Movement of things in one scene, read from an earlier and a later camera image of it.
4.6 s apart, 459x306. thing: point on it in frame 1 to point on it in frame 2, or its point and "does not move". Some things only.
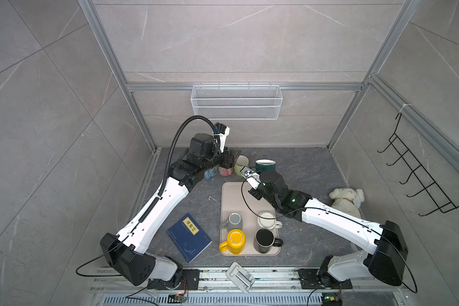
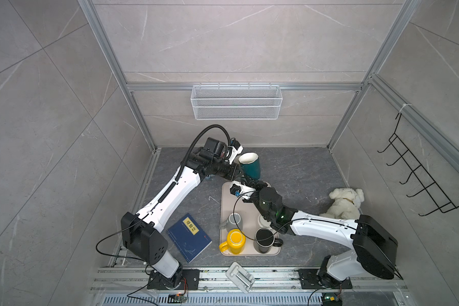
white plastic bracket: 238,275 does not move
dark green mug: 264,164 to 250,164
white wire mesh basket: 235,102 does not move
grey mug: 234,221 does not move
